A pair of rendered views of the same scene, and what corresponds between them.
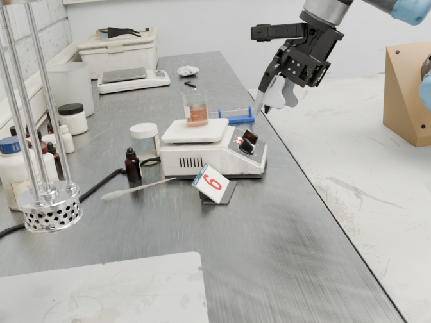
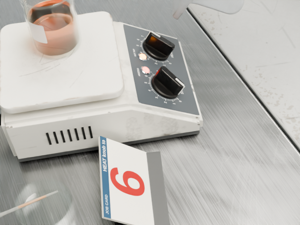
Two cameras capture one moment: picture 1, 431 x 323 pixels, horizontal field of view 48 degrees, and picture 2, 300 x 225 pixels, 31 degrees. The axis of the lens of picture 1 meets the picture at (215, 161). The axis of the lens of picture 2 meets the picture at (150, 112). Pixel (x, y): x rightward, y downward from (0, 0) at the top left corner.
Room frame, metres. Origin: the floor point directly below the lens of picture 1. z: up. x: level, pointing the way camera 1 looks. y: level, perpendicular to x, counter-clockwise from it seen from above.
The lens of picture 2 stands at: (0.53, 0.07, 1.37)
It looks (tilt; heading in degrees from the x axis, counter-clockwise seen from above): 51 degrees down; 342
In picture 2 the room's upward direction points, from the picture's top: 4 degrees counter-clockwise
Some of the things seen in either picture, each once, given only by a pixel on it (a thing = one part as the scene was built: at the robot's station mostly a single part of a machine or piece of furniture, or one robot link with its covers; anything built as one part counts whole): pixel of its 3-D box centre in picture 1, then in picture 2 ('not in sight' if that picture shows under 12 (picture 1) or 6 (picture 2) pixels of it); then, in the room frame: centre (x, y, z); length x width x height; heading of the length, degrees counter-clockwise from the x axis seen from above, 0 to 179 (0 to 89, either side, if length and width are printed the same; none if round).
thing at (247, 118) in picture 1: (235, 115); not in sight; (1.21, -0.06, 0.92); 0.10 x 0.03 x 0.04; 90
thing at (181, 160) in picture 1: (210, 149); (90, 83); (0.92, 0.01, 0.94); 0.22 x 0.13 x 0.08; 78
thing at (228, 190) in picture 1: (215, 182); (133, 182); (0.80, 0.00, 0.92); 0.09 x 0.06 x 0.04; 164
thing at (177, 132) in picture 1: (195, 129); (59, 59); (0.92, 0.03, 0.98); 0.12 x 0.12 x 0.01; 78
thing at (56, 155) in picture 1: (53, 159); not in sight; (0.95, 0.34, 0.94); 0.03 x 0.03 x 0.08
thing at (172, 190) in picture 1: (169, 190); (45, 208); (0.81, 0.09, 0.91); 0.06 x 0.06 x 0.02
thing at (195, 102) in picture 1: (196, 107); (51, 14); (0.94, 0.03, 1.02); 0.06 x 0.05 x 0.08; 160
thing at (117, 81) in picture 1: (133, 79); not in sight; (1.77, 0.27, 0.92); 0.26 x 0.19 x 0.05; 99
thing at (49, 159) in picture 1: (43, 166); not in sight; (0.91, 0.35, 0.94); 0.05 x 0.05 x 0.09
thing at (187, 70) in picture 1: (187, 70); not in sight; (1.83, 0.07, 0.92); 0.08 x 0.08 x 0.04; 9
